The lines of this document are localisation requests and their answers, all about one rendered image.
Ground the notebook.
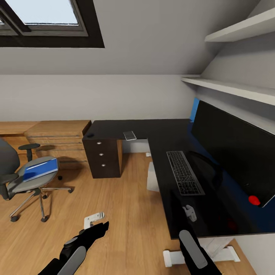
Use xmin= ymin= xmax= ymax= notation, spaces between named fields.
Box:
xmin=124 ymin=131 xmax=136 ymax=141

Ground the monitor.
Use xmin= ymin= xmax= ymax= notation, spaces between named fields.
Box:
xmin=189 ymin=100 xmax=275 ymax=208

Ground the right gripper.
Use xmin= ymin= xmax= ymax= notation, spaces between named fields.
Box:
xmin=170 ymin=190 xmax=188 ymax=222

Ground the folder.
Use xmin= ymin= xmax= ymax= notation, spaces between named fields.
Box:
xmin=23 ymin=158 xmax=58 ymax=182

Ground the swivel chair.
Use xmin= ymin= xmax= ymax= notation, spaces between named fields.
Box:
xmin=0 ymin=136 xmax=73 ymax=223

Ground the keyboard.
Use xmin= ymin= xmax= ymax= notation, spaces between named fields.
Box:
xmin=166 ymin=151 xmax=205 ymax=196

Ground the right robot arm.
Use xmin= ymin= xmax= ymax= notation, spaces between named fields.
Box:
xmin=170 ymin=190 xmax=222 ymax=275

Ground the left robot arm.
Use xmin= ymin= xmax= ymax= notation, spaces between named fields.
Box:
xmin=38 ymin=212 xmax=109 ymax=275

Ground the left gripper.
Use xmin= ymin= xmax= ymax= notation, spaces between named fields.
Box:
xmin=79 ymin=221 xmax=109 ymax=244

